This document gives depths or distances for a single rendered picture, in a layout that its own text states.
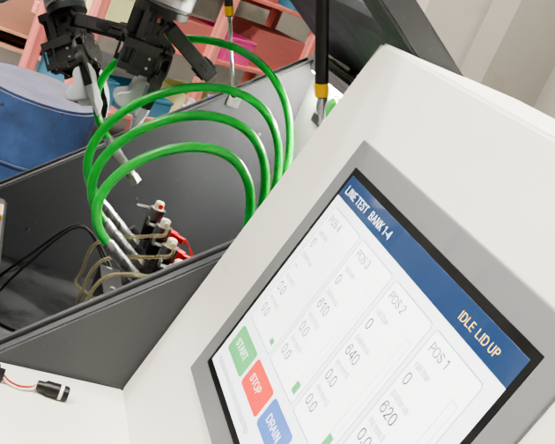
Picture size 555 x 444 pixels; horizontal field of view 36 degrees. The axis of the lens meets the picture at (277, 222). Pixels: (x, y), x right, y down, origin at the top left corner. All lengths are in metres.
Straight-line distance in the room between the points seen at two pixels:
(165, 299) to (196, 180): 0.68
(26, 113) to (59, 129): 0.14
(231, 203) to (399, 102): 0.92
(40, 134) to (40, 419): 2.33
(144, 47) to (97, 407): 0.57
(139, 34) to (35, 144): 1.99
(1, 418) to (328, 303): 0.44
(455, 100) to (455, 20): 3.94
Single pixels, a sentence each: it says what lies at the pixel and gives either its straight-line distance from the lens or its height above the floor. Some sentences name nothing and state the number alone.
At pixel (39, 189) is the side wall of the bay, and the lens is 1.80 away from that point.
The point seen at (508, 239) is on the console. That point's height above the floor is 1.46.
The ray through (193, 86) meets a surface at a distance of 1.35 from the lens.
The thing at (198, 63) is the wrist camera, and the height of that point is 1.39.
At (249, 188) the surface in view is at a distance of 1.24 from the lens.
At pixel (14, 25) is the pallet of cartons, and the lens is 7.82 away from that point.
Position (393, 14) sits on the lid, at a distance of 1.10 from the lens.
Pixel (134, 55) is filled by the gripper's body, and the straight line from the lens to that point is 1.41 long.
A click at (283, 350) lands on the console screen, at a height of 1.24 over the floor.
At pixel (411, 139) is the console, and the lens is 0.92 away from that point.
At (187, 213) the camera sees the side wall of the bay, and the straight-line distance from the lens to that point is 1.85.
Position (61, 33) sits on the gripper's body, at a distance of 1.62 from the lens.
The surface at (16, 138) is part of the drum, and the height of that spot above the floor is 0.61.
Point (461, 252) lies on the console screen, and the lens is 0.76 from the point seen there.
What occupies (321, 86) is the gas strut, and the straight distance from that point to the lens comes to 1.14.
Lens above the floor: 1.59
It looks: 16 degrees down
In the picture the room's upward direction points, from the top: 24 degrees clockwise
